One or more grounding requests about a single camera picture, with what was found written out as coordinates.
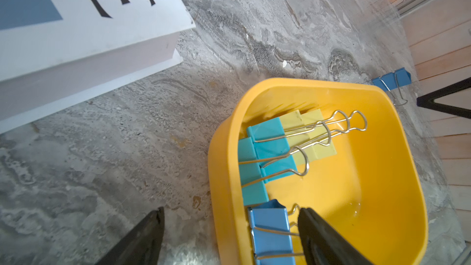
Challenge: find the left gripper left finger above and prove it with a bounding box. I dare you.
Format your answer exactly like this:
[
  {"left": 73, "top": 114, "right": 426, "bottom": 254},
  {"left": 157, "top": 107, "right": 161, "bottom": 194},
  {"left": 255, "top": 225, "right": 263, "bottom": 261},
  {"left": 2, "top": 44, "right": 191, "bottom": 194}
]
[{"left": 97, "top": 207, "right": 165, "bottom": 265}]

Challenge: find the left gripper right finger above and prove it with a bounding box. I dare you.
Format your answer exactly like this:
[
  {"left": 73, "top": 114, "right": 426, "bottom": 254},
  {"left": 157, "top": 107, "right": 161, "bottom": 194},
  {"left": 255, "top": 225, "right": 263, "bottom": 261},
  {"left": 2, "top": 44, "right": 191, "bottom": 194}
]
[{"left": 298, "top": 207, "right": 371, "bottom": 265}]

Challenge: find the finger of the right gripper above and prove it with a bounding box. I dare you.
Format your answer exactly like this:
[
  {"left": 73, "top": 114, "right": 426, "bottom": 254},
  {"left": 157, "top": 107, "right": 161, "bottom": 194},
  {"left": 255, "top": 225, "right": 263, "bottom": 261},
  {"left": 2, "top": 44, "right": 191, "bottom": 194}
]
[{"left": 416, "top": 76, "right": 471, "bottom": 120}]

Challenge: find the blue binder clip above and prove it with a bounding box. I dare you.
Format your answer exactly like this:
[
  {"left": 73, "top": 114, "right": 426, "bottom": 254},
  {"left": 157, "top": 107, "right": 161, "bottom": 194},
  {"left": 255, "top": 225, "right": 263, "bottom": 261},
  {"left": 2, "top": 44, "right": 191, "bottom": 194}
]
[
  {"left": 371, "top": 67, "right": 412, "bottom": 106},
  {"left": 248, "top": 199, "right": 300, "bottom": 265}
]

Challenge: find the yellow plastic storage box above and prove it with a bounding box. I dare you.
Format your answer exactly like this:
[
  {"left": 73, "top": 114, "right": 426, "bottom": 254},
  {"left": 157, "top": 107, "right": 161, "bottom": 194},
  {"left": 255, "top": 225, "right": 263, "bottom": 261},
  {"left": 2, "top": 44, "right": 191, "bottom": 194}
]
[{"left": 208, "top": 78, "right": 428, "bottom": 265}]

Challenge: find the teal binder clip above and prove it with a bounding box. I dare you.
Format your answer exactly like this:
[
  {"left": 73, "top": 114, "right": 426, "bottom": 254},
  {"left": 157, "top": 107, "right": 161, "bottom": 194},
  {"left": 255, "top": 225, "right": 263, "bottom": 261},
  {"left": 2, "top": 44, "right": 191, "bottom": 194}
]
[
  {"left": 245, "top": 117, "right": 332, "bottom": 184},
  {"left": 237, "top": 138, "right": 310, "bottom": 207}
]

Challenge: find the yellow binder clip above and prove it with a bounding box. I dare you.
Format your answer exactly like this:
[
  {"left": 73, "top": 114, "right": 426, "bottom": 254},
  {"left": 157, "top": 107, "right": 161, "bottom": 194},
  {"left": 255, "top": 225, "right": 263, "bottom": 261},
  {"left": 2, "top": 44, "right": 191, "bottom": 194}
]
[
  {"left": 280, "top": 111, "right": 318, "bottom": 166},
  {"left": 301, "top": 110, "right": 368, "bottom": 160}
]

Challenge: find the white LOEWE book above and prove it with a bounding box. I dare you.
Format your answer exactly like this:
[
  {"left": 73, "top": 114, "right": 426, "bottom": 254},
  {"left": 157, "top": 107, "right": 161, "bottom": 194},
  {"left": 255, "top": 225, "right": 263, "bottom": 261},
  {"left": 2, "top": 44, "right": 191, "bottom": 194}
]
[{"left": 1, "top": 0, "right": 195, "bottom": 133}]

